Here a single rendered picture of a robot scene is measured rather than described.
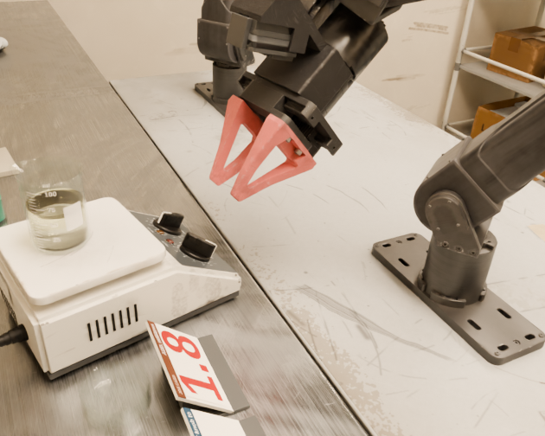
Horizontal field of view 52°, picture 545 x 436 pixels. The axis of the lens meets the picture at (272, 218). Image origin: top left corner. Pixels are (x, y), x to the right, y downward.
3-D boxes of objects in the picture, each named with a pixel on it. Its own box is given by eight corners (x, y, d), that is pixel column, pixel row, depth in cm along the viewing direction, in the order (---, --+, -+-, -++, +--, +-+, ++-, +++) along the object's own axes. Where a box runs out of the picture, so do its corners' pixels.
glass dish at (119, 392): (74, 433, 44) (71, 414, 42) (90, 378, 48) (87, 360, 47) (147, 432, 44) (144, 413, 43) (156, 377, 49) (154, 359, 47)
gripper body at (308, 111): (299, 119, 46) (356, 51, 46) (230, 83, 53) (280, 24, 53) (331, 162, 51) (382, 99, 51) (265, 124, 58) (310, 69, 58)
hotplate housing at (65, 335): (179, 239, 67) (176, 179, 62) (243, 298, 58) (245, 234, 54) (-23, 311, 55) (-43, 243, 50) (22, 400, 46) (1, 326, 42)
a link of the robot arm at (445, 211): (426, 191, 51) (491, 208, 49) (450, 156, 58) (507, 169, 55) (414, 248, 54) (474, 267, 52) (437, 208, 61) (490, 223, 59)
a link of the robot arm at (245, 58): (240, 37, 93) (259, 31, 97) (197, 28, 97) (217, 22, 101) (240, 74, 96) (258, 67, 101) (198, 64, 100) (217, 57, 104)
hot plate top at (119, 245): (112, 201, 58) (112, 194, 57) (171, 258, 50) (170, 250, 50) (-11, 238, 51) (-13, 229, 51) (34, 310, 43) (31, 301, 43)
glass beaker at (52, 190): (103, 230, 52) (92, 151, 48) (79, 265, 48) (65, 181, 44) (41, 223, 53) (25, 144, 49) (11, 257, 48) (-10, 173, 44)
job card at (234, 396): (212, 336, 53) (211, 303, 51) (250, 408, 46) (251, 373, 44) (148, 355, 51) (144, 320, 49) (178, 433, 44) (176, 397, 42)
